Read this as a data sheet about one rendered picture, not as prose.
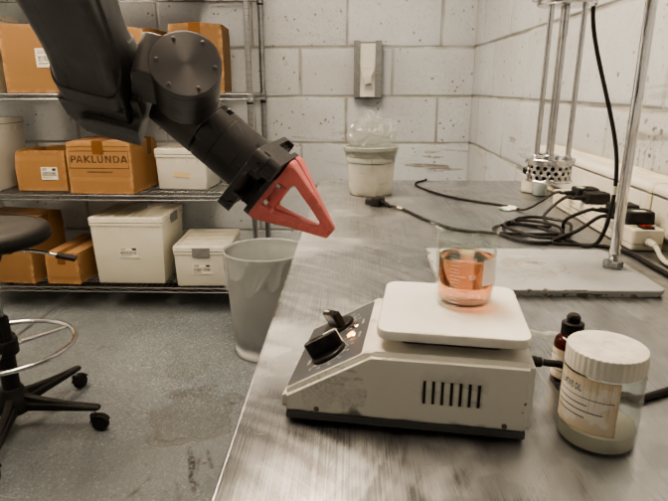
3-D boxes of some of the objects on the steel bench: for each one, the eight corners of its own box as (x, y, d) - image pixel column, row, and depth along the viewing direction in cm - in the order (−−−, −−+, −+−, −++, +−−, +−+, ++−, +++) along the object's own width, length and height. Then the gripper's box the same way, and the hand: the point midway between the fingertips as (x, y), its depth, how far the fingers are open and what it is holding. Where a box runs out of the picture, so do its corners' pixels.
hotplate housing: (281, 422, 47) (278, 335, 45) (312, 352, 59) (311, 281, 57) (558, 449, 44) (571, 356, 41) (530, 369, 56) (538, 293, 54)
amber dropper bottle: (564, 369, 56) (572, 303, 54) (589, 382, 53) (599, 314, 51) (542, 376, 55) (550, 309, 53) (568, 390, 52) (577, 320, 50)
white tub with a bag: (400, 190, 153) (403, 108, 146) (394, 200, 139) (397, 111, 133) (348, 188, 155) (349, 108, 149) (338, 197, 142) (338, 110, 136)
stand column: (606, 270, 83) (692, -319, 63) (598, 264, 85) (678, -302, 66) (625, 270, 83) (718, -320, 63) (617, 264, 85) (703, -303, 66)
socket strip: (630, 250, 96) (634, 226, 94) (551, 204, 134) (553, 186, 133) (663, 251, 96) (667, 227, 94) (574, 204, 134) (577, 186, 132)
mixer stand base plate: (441, 295, 76) (442, 287, 75) (423, 252, 95) (423, 247, 94) (667, 297, 75) (668, 290, 74) (602, 254, 94) (603, 249, 94)
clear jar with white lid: (579, 407, 49) (590, 323, 47) (649, 439, 45) (666, 348, 43) (540, 431, 46) (550, 342, 44) (612, 469, 41) (628, 372, 39)
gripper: (209, 149, 60) (319, 243, 61) (166, 164, 50) (298, 274, 51) (246, 98, 58) (359, 197, 59) (208, 104, 48) (345, 221, 49)
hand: (324, 228), depth 55 cm, fingers closed
